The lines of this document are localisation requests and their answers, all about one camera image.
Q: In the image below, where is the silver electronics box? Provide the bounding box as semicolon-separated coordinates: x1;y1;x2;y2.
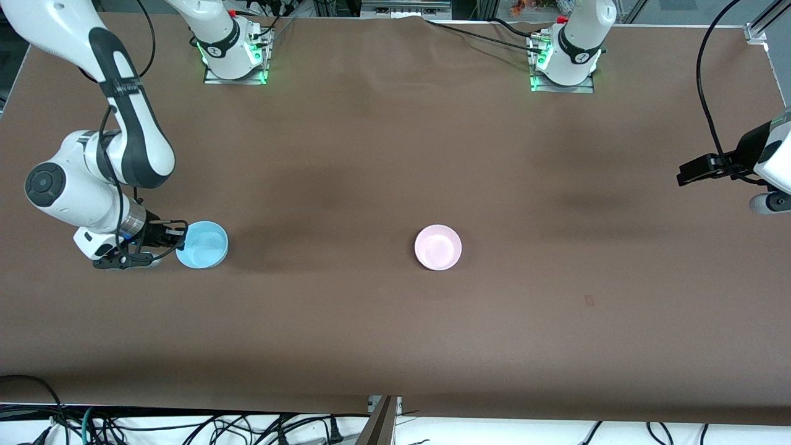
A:
362;0;452;18

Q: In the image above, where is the brown paper table cover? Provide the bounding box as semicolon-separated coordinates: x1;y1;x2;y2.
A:
0;11;791;427

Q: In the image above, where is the aluminium frame post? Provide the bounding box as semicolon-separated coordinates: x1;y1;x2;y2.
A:
355;396;402;445

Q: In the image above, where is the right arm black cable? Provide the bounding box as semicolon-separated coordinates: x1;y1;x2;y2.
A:
96;0;190;263

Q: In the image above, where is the pink plastic bowl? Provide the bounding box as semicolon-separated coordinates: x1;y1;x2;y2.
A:
414;224;463;271

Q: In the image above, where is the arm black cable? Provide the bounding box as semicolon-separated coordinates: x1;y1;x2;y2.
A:
696;0;767;186
96;0;190;263

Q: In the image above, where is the aluminium frame profile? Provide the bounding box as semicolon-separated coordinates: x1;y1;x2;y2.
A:
745;0;791;44

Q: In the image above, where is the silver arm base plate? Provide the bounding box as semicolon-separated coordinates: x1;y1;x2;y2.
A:
530;30;595;94
204;28;268;85

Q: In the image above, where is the thick black cable loop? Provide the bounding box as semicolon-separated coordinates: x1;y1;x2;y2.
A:
0;374;69;445

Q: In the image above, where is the blue plastic bowl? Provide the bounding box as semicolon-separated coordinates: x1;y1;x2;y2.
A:
176;221;229;269

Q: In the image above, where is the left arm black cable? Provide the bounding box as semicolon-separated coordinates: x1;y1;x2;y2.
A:
696;0;767;186

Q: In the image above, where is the black cable on table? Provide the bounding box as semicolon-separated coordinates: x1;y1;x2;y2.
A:
488;17;538;39
426;20;544;55

